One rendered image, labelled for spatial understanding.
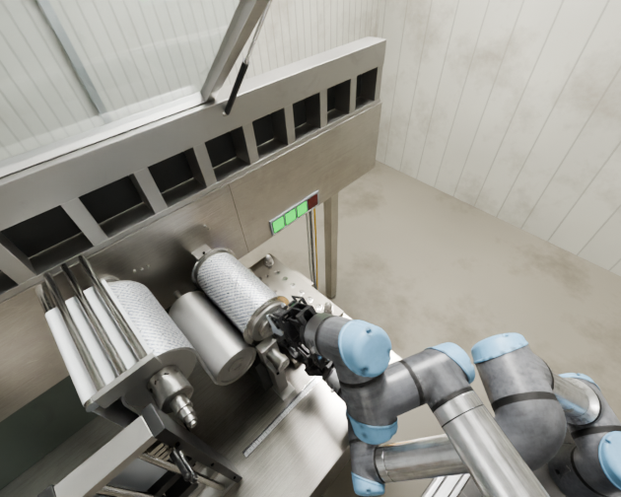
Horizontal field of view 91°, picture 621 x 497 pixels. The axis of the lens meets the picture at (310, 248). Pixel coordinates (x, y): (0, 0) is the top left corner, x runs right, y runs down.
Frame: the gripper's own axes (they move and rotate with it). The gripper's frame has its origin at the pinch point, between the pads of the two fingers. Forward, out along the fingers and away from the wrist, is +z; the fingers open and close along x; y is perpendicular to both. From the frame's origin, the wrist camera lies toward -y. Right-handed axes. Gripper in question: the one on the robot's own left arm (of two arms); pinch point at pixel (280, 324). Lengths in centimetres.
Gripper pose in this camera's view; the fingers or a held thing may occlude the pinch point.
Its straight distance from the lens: 77.4
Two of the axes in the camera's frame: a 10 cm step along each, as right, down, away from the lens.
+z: -5.1, 0.6, 8.6
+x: -7.1, 5.4, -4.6
